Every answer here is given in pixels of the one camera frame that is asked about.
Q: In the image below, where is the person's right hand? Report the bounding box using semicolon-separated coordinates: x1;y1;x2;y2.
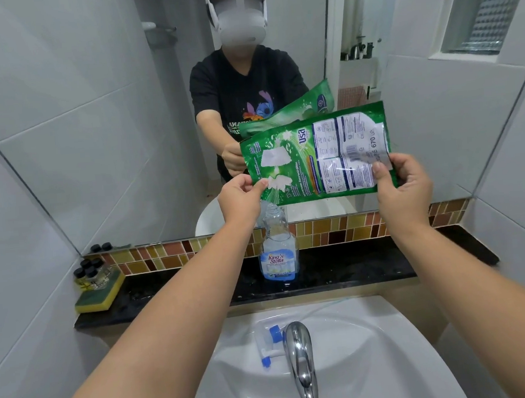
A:
371;149;438;243

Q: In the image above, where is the person's left hand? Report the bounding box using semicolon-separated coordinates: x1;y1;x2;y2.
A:
215;172;273;237

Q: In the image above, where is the green refill pouch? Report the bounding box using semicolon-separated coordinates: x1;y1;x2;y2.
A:
237;99;402;209

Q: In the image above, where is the person's left forearm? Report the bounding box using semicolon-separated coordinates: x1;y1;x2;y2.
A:
44;226;279;398

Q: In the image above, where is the person's right forearm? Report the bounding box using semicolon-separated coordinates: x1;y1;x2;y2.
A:
385;212;525;398

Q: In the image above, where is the clear spray bottle blue liquid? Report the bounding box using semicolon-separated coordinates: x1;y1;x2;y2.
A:
255;199;303;293

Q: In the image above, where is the black stone ledge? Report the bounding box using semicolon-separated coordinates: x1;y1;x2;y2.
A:
68;221;503;330

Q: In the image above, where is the white blue spray trigger head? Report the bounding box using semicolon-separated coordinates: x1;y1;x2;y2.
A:
253;324;288;369

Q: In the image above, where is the chrome faucet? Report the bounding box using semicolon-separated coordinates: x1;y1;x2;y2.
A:
282;320;319;398

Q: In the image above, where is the white sink basin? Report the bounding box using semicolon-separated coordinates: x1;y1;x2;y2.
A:
184;288;470;398

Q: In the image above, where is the yellow green sponge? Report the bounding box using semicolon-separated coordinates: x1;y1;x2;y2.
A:
72;268;129;315

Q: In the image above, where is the wall mirror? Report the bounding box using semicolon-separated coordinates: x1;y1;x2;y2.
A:
0;0;525;264

